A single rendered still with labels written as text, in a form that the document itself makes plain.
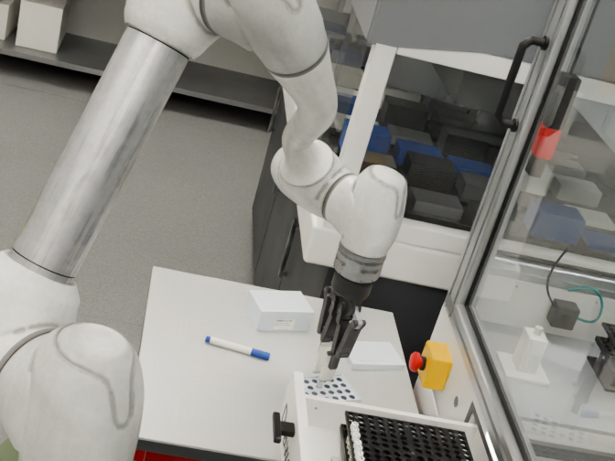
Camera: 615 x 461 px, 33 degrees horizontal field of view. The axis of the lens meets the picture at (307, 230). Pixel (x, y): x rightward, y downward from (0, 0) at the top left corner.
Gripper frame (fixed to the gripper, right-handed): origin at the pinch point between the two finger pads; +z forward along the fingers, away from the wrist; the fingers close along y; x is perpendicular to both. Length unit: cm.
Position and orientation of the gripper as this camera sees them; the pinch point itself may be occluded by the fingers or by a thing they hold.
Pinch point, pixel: (326, 361)
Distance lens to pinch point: 201.5
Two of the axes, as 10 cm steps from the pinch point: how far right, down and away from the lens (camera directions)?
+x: 8.7, 0.2, 4.9
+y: 4.2, 4.9, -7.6
